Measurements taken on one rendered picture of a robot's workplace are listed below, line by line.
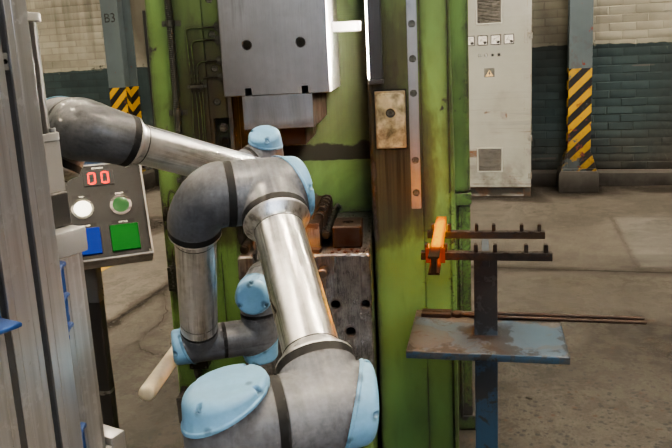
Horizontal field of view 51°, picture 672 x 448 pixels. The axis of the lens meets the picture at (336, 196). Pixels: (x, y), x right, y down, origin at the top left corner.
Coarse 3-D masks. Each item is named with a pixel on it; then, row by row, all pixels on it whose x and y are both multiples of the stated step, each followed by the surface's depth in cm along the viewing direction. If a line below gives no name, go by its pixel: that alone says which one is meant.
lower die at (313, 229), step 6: (318, 198) 238; (324, 210) 219; (318, 216) 211; (312, 222) 203; (318, 222) 203; (306, 228) 203; (312, 228) 202; (318, 228) 202; (312, 234) 203; (318, 234) 203; (252, 240) 205; (312, 240) 203; (318, 240) 203; (312, 246) 204; (318, 246) 203
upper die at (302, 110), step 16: (256, 96) 196; (272, 96) 196; (288, 96) 196; (304, 96) 195; (320, 96) 217; (256, 112) 197; (272, 112) 197; (288, 112) 196; (304, 112) 196; (320, 112) 216
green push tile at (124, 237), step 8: (120, 224) 191; (128, 224) 191; (136, 224) 192; (112, 232) 189; (120, 232) 190; (128, 232) 191; (136, 232) 191; (112, 240) 189; (120, 240) 189; (128, 240) 190; (136, 240) 190; (112, 248) 188; (120, 248) 188; (128, 248) 189; (136, 248) 190
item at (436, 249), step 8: (440, 224) 193; (440, 232) 184; (432, 240) 177; (440, 240) 176; (432, 248) 166; (440, 248) 165; (432, 256) 159; (440, 256) 167; (432, 264) 159; (440, 264) 166; (432, 272) 160
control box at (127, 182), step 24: (96, 168) 195; (120, 168) 197; (72, 192) 191; (96, 192) 193; (120, 192) 195; (144, 192) 197; (72, 216) 189; (96, 216) 190; (120, 216) 192; (144, 216) 194; (144, 240) 192; (96, 264) 190; (120, 264) 195
